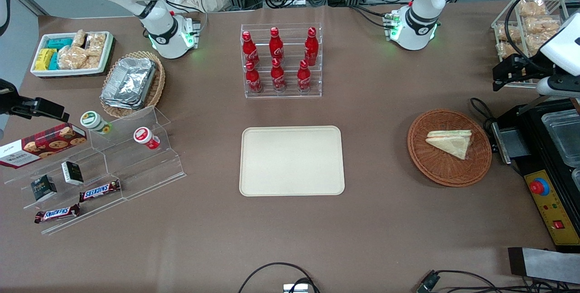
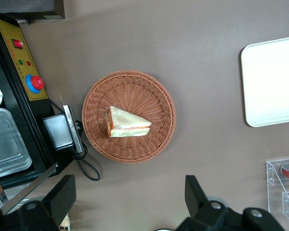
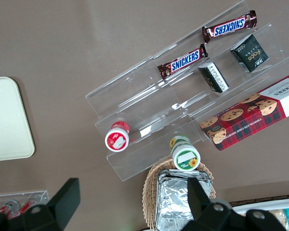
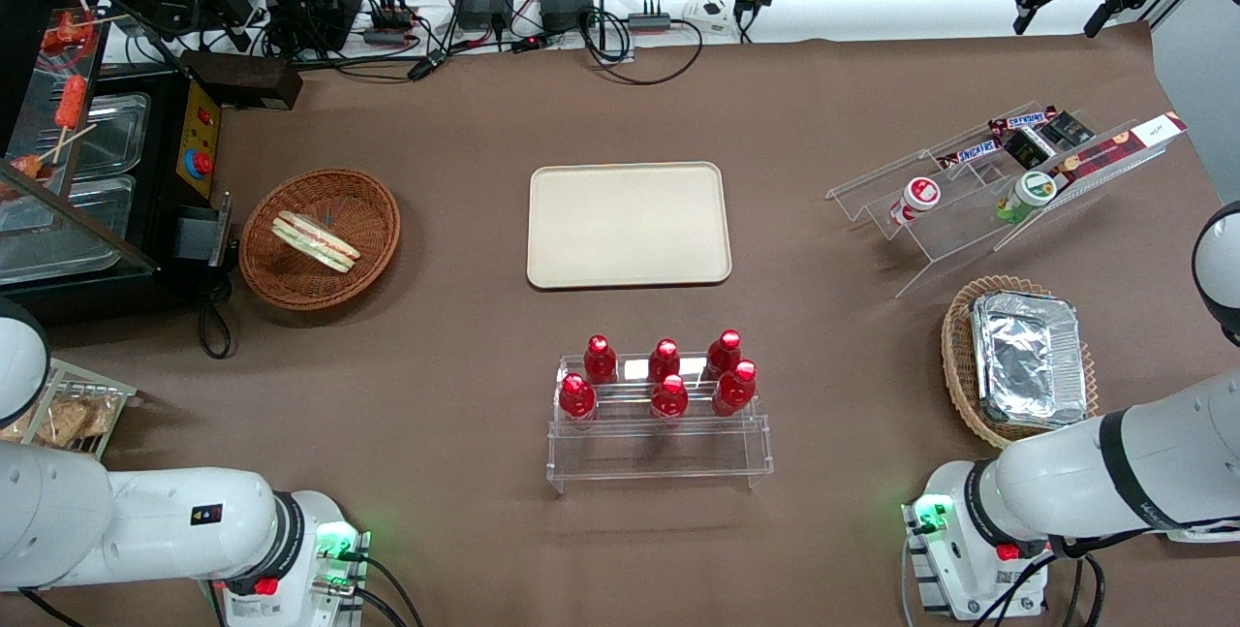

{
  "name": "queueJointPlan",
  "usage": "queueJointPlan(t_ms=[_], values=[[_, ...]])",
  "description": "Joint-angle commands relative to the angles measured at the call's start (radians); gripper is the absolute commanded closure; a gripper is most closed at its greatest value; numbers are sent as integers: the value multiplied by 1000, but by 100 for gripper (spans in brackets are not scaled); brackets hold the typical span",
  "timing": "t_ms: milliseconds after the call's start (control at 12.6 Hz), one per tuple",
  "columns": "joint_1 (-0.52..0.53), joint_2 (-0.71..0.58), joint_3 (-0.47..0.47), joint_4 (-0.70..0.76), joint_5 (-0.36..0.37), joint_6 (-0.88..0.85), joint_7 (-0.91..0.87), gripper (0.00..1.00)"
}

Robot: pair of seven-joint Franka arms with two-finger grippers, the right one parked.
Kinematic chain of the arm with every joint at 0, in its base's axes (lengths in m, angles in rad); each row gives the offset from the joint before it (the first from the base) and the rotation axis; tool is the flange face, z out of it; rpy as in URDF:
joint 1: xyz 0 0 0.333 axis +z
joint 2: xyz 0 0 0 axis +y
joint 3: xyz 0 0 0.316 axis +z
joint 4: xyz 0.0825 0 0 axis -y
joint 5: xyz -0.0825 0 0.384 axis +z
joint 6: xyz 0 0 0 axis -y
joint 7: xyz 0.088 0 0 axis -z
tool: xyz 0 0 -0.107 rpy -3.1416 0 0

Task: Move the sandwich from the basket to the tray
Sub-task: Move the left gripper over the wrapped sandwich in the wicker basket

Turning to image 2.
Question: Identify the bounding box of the grey flat board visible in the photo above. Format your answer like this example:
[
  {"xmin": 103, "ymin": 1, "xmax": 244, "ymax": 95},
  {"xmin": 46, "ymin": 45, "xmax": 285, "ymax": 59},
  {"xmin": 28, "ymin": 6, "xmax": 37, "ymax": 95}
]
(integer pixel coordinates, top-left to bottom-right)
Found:
[{"xmin": 0, "ymin": 0, "xmax": 66, "ymax": 20}]

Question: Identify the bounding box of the round brown wicker basket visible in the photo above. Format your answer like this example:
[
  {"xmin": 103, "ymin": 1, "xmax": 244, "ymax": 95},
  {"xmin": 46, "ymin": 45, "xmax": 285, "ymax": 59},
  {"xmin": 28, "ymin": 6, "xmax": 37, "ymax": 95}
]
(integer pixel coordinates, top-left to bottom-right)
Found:
[{"xmin": 81, "ymin": 70, "xmax": 177, "ymax": 164}]

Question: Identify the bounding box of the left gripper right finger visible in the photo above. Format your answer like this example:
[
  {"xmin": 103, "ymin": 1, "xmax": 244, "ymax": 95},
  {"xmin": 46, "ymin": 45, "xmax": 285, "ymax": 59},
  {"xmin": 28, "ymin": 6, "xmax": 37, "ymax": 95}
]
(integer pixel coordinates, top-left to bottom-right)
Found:
[{"xmin": 175, "ymin": 175, "xmax": 286, "ymax": 231}]

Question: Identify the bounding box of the clear bag of puffed snacks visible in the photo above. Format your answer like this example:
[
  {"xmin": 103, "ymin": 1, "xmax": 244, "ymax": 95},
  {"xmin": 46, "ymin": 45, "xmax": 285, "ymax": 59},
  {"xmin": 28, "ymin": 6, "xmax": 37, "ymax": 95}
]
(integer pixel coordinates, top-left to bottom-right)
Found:
[{"xmin": 59, "ymin": 215, "xmax": 71, "ymax": 231}]

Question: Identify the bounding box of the black sealing machine yellow panel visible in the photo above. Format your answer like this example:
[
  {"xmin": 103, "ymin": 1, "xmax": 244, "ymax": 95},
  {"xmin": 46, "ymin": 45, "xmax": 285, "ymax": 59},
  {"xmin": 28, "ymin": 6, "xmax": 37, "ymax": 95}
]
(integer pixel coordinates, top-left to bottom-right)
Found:
[{"xmin": 0, "ymin": 8, "xmax": 88, "ymax": 216}]

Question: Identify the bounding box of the triangular sandwich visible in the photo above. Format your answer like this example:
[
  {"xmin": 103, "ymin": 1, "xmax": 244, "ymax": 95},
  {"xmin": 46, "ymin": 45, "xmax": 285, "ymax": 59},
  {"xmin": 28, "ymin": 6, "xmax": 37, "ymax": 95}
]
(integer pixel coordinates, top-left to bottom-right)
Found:
[{"xmin": 106, "ymin": 105, "xmax": 152, "ymax": 139}]

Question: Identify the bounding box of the beige rectangular tray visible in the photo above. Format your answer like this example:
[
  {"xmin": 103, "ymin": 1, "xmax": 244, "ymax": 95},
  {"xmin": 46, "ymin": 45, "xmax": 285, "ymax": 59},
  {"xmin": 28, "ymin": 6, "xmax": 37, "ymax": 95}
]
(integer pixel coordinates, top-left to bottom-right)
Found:
[{"xmin": 240, "ymin": 35, "xmax": 289, "ymax": 128}]

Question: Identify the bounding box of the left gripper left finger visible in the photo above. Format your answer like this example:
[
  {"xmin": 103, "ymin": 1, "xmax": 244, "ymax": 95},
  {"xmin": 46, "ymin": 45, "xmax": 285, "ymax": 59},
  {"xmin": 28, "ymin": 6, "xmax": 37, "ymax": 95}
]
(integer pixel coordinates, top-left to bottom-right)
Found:
[{"xmin": 0, "ymin": 175, "xmax": 77, "ymax": 231}]

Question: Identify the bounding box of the large shiny food container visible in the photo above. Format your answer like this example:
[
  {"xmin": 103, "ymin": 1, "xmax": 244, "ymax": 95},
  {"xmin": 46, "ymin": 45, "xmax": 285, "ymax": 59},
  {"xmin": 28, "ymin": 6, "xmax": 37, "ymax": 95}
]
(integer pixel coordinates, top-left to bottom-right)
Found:
[{"xmin": 0, "ymin": 108, "xmax": 34, "ymax": 178}]

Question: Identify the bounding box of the clear acrylic bottle rack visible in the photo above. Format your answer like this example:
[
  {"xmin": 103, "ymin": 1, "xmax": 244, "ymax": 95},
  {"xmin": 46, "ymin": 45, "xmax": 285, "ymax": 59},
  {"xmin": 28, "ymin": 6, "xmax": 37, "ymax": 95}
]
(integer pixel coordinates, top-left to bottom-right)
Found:
[{"xmin": 266, "ymin": 156, "xmax": 289, "ymax": 219}]

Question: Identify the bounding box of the black machine power cable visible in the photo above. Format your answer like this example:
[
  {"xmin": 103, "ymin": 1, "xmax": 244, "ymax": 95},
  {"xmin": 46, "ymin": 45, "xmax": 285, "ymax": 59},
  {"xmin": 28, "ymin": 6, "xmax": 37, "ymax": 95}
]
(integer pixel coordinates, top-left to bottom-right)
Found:
[{"xmin": 49, "ymin": 100, "xmax": 101, "ymax": 181}]

